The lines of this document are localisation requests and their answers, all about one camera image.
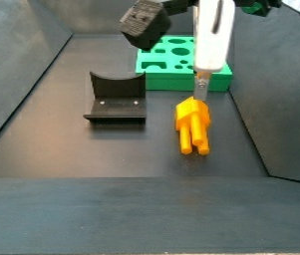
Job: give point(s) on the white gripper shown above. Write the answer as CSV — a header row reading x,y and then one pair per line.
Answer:
x,y
214,18

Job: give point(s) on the yellow three prong object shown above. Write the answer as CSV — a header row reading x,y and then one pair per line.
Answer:
x,y
192,121

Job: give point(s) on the black curved fixture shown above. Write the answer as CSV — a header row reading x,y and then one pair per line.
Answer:
x,y
120,99

